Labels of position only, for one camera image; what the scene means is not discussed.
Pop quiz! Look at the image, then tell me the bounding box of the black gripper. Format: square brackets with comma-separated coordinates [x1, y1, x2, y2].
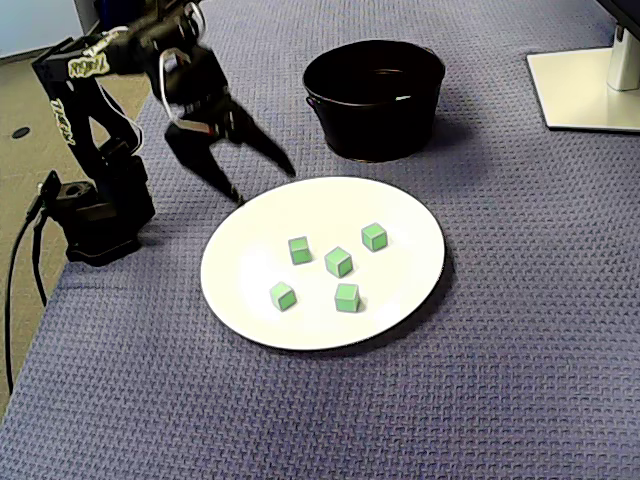
[148, 43, 298, 207]

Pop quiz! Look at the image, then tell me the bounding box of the small green cube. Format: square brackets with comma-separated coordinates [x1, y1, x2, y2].
[268, 279, 298, 312]
[333, 282, 362, 314]
[287, 236, 313, 266]
[360, 222, 389, 253]
[323, 246, 354, 279]

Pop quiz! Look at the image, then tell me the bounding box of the white round plate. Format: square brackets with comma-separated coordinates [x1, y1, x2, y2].
[199, 175, 447, 352]

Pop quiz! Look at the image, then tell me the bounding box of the black metal bucket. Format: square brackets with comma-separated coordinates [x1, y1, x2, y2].
[301, 39, 447, 164]

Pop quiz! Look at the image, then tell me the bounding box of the blue woven cloth mat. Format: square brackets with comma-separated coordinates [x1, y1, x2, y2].
[0, 0, 640, 480]

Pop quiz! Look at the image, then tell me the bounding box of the white monitor stand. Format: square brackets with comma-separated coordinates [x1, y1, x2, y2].
[526, 0, 640, 133]

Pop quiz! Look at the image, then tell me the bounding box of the gripper servo wire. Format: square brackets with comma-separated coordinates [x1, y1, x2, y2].
[157, 47, 213, 137]

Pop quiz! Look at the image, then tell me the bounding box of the wrist servo wire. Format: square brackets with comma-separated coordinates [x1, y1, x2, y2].
[182, 1, 208, 46]

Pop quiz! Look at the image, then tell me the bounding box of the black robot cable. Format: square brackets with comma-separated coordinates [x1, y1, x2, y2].
[30, 214, 50, 307]
[3, 214, 41, 396]

